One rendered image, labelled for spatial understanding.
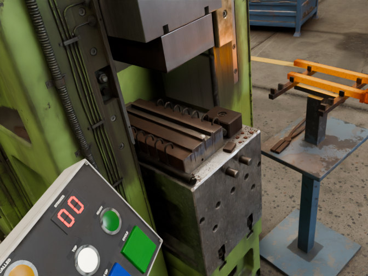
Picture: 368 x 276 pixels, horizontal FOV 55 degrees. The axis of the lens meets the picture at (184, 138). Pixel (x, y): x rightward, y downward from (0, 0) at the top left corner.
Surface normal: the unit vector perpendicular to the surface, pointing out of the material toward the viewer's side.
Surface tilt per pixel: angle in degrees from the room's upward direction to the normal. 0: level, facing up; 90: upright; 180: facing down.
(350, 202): 0
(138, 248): 60
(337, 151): 0
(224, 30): 90
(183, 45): 90
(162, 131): 0
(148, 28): 90
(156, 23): 90
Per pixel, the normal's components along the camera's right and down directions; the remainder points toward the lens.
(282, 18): -0.55, 0.53
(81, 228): 0.75, -0.36
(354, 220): -0.14, -0.82
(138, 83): 0.74, 0.30
